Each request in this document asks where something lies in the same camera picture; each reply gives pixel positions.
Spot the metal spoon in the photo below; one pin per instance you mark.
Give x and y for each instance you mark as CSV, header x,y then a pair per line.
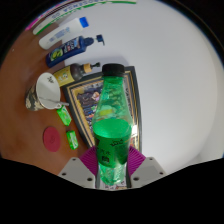
x,y
55,101

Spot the floral patterned cup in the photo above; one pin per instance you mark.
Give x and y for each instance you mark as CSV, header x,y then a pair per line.
x,y
46,87

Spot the brown pump bottle yellow label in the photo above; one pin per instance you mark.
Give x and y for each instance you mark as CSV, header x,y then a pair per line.
x,y
68,75

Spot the framed group picture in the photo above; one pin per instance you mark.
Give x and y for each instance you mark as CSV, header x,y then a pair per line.
x,y
83,106

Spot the tall green-white printed pack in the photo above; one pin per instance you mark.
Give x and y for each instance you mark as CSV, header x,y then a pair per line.
x,y
66,17

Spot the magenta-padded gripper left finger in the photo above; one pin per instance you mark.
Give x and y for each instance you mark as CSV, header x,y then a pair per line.
x,y
76,171

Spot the dark blue pump bottle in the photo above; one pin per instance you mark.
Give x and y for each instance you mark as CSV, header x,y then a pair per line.
x,y
66,50

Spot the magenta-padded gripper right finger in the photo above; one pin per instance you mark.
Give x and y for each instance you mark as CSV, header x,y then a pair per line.
x,y
148,170

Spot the white bottle with blue cap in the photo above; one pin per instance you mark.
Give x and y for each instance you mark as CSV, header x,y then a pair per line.
x,y
61,33

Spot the flat round red coaster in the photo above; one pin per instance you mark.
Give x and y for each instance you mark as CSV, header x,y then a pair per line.
x,y
51,139

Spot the green plastic drink bottle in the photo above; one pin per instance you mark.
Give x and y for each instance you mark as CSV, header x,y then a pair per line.
x,y
111,143

